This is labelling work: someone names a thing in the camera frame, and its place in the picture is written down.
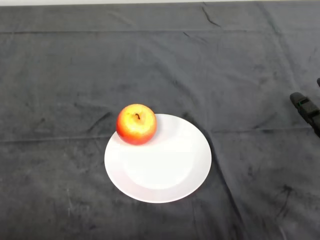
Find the white round plate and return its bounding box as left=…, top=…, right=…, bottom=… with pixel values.
left=104, top=113, right=213, bottom=204

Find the red yellow apple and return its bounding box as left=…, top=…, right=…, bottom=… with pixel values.
left=115, top=103, right=158, bottom=146

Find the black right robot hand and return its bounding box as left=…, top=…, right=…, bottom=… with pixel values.
left=289, top=77, right=320, bottom=138

